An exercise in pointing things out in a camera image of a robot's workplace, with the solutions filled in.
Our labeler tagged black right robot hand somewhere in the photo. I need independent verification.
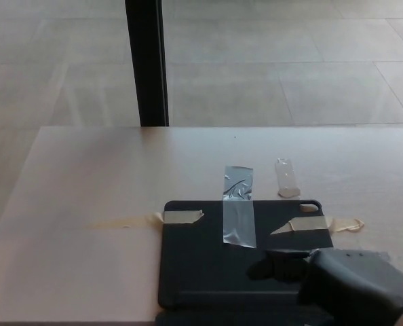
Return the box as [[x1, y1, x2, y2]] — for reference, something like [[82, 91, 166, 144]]
[[248, 248, 403, 326]]

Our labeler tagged black folding tablet cover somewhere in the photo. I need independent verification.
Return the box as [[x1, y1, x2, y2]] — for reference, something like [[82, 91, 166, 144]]
[[155, 199, 335, 326]]

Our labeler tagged short beige masking tape strip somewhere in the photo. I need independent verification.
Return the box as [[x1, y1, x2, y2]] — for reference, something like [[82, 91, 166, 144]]
[[269, 217, 365, 236]]

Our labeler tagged narrow clear tape strip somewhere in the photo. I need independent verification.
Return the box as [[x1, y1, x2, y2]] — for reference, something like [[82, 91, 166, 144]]
[[274, 158, 302, 199]]

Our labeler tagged long beige masking tape strip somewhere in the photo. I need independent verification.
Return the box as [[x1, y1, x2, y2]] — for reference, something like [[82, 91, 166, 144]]
[[85, 209, 205, 230]]

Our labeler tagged wide grey duct tape strip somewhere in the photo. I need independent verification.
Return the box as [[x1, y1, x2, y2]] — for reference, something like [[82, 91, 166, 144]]
[[223, 165, 258, 249]]

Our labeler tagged black window frame post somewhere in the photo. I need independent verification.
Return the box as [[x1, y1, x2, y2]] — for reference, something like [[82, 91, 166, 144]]
[[124, 0, 170, 128]]

